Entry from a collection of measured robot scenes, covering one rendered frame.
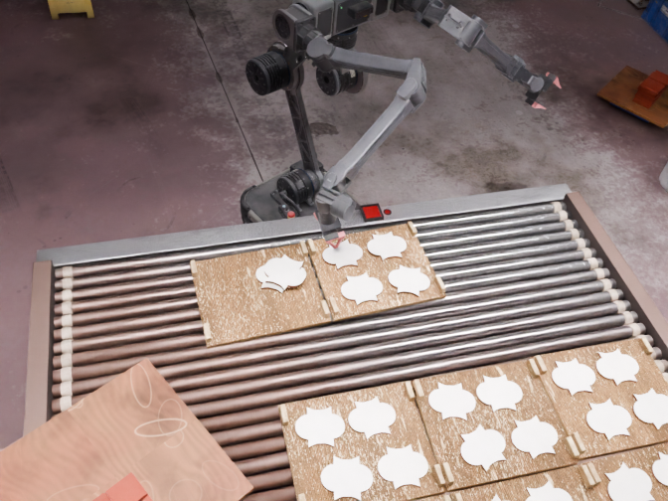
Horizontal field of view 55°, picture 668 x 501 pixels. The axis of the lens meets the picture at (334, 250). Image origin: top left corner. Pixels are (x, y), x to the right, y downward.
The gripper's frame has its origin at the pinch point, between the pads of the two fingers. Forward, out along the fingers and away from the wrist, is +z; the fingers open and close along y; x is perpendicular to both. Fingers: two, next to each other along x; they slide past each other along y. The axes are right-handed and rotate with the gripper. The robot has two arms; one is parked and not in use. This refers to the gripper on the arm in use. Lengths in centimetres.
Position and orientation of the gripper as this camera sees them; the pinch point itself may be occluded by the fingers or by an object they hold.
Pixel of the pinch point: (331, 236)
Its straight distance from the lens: 222.1
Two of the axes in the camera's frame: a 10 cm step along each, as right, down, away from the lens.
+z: 1.2, 6.3, 7.7
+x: -9.4, 3.1, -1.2
